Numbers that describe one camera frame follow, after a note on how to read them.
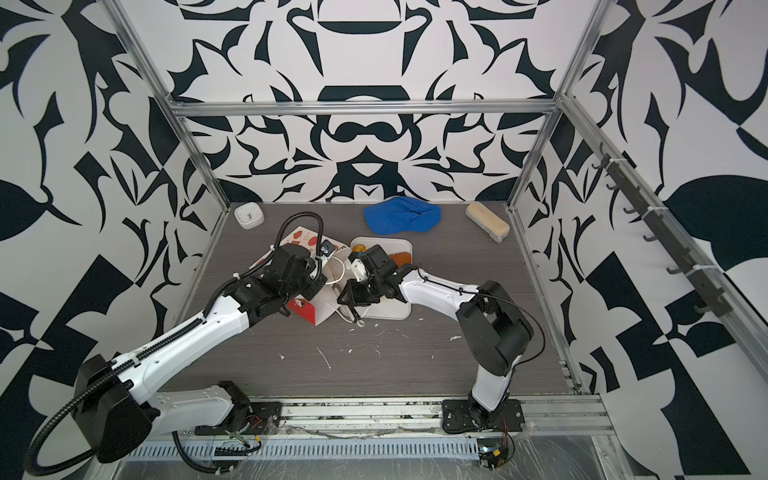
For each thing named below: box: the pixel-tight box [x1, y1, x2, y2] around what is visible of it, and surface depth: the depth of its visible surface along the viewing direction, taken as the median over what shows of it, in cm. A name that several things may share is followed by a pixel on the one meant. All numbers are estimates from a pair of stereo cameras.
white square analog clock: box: [234, 202, 265, 230], surface depth 114 cm
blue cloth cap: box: [364, 197, 442, 235], surface depth 114 cm
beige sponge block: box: [466, 201, 510, 243], surface depth 114 cm
